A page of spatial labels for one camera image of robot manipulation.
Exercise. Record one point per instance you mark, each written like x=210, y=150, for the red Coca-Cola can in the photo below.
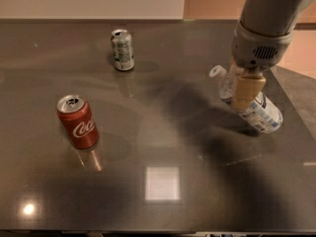
x=76, y=117

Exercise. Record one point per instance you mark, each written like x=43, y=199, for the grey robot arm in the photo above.
x=272, y=18

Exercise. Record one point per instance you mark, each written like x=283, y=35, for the green and white soda can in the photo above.
x=121, y=41

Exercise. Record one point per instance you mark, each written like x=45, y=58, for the clear plastic water bottle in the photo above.
x=262, y=114

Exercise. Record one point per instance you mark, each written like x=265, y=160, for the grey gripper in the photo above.
x=255, y=50

